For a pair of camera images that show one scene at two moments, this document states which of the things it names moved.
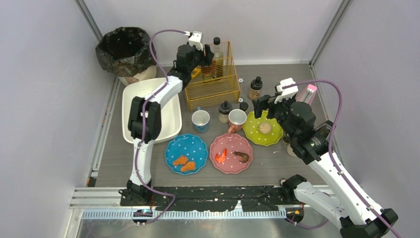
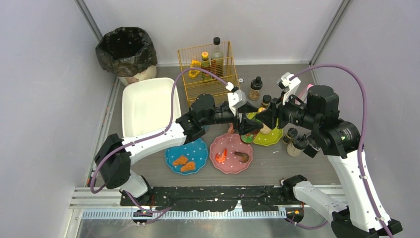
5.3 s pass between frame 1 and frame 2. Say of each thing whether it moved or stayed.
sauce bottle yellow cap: stayed
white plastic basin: stayed
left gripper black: moved
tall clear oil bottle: stayed
